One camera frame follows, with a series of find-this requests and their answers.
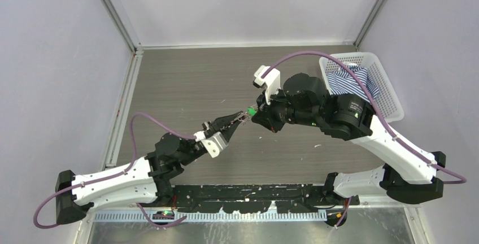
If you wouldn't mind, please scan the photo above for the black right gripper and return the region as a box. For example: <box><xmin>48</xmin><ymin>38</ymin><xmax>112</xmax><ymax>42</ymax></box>
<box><xmin>252</xmin><ymin>82</ymin><xmax>320</xmax><ymax>132</ymax></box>

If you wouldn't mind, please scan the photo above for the green key tag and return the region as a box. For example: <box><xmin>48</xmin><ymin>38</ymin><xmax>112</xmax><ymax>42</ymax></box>
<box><xmin>247</xmin><ymin>107</ymin><xmax>257</xmax><ymax>117</ymax></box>

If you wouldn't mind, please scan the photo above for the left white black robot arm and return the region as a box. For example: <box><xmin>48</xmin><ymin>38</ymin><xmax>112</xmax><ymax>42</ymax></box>
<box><xmin>55</xmin><ymin>111</ymin><xmax>247</xmax><ymax>225</ymax></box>

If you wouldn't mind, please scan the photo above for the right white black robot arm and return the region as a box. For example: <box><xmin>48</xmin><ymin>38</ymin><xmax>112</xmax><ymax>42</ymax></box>
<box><xmin>252</xmin><ymin>70</ymin><xmax>446</xmax><ymax>205</ymax></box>

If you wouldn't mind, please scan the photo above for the blue striped shirt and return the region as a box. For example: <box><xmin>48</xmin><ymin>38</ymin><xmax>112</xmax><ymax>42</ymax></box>
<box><xmin>326</xmin><ymin>62</ymin><xmax>381</xmax><ymax>102</ymax></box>

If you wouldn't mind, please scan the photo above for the white plastic basket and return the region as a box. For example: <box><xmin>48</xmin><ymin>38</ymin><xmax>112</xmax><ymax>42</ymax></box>
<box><xmin>319</xmin><ymin>52</ymin><xmax>404</xmax><ymax>123</ymax></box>

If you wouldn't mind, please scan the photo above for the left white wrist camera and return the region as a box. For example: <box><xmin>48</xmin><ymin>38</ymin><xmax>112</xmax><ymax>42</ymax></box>
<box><xmin>193</xmin><ymin>131</ymin><xmax>228</xmax><ymax>158</ymax></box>

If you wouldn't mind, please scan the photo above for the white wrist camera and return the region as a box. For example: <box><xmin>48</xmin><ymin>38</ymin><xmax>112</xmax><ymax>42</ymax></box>
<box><xmin>253</xmin><ymin>65</ymin><xmax>281</xmax><ymax>105</ymax></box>
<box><xmin>193</xmin><ymin>131</ymin><xmax>228</xmax><ymax>158</ymax></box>

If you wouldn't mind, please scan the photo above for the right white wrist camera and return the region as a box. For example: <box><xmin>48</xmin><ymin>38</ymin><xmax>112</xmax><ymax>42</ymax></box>
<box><xmin>253</xmin><ymin>65</ymin><xmax>281</xmax><ymax>105</ymax></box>

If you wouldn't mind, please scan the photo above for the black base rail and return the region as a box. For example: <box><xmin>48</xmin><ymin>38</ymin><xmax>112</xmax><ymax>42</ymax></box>
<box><xmin>142</xmin><ymin>184</ymin><xmax>347</xmax><ymax>214</ymax></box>

